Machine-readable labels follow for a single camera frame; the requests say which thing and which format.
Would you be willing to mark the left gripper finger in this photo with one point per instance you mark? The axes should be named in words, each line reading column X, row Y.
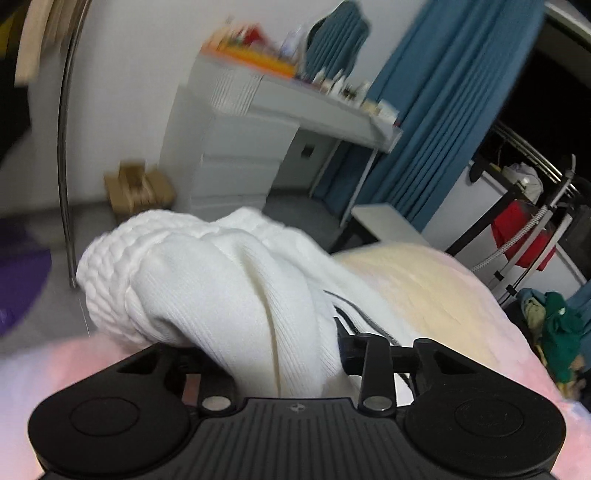
column 369, row 357

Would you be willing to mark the white knit sweater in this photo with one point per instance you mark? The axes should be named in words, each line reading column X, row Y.
column 258, row 297

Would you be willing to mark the pastel bed duvet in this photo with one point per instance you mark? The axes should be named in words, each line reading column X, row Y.
column 429, row 290

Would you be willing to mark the white stool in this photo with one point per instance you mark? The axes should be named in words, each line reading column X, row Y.
column 384, row 223

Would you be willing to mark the green hoodie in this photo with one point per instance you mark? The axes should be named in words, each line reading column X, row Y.
column 560, row 339

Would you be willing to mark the white dressing table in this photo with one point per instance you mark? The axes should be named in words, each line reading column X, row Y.
column 231, row 126

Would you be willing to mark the silver tripod stand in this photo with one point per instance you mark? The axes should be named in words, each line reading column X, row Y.
column 504, row 288

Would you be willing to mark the cardboard box on floor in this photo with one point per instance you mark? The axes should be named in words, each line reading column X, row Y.
column 134, row 189

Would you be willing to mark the dark window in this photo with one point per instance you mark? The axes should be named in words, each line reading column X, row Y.
column 545, row 121

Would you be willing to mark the left blue curtain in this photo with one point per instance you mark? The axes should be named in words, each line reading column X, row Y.
column 448, row 78

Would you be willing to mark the orange box on desk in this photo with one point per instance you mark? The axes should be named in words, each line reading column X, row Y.
column 252, row 58

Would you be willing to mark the wavy black mirror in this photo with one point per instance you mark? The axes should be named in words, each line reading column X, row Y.
column 334, row 43

